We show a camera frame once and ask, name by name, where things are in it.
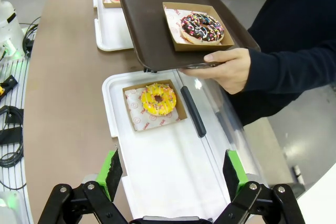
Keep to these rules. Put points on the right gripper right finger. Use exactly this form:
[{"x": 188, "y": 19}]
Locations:
[{"x": 232, "y": 174}]

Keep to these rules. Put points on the white display tray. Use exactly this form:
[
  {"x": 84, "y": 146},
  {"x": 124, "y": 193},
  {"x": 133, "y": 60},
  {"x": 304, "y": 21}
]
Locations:
[
  {"x": 113, "y": 32},
  {"x": 168, "y": 161}
]

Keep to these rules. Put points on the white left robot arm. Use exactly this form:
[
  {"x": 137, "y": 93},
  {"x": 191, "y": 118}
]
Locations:
[{"x": 8, "y": 24}]

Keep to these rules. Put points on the cardboard box of dark sprinkled donut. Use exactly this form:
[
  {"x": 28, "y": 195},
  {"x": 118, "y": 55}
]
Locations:
[{"x": 225, "y": 37}]

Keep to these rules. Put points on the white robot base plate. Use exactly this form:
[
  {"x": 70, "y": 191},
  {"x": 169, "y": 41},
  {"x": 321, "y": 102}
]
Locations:
[{"x": 18, "y": 77}]

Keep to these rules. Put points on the person's left forearm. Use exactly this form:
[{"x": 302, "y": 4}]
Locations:
[{"x": 288, "y": 66}]

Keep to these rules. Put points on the brown plastic serving tray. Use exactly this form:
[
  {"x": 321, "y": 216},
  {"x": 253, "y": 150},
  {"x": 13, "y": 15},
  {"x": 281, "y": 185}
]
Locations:
[{"x": 147, "y": 24}]

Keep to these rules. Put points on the cardboard box of yellow donut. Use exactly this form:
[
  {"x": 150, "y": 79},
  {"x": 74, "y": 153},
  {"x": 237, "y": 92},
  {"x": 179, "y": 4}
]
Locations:
[{"x": 181, "y": 108}]

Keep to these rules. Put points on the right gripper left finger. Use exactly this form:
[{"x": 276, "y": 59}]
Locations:
[{"x": 111, "y": 174}]

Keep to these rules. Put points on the white table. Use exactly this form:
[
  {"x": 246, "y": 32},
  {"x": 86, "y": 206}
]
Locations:
[{"x": 323, "y": 195}]

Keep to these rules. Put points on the paper liner under yellow donut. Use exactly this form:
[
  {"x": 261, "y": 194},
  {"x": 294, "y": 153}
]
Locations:
[{"x": 141, "y": 122}]

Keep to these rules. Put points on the yellow sprinkled donut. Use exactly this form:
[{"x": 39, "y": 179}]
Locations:
[{"x": 149, "y": 103}]

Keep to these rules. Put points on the dark donut with coloured sprinkles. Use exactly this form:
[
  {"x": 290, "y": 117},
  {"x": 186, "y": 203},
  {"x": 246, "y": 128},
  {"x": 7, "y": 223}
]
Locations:
[{"x": 191, "y": 28}]

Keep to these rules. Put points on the person's left hand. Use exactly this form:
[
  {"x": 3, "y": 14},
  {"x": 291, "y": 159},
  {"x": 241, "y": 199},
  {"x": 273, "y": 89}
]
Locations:
[{"x": 233, "y": 72}]

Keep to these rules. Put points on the person's dark Fila sweater torso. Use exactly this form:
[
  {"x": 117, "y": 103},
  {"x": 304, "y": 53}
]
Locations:
[{"x": 302, "y": 11}]

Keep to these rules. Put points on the black and yellow clamp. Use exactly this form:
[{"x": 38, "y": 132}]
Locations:
[{"x": 8, "y": 85}]

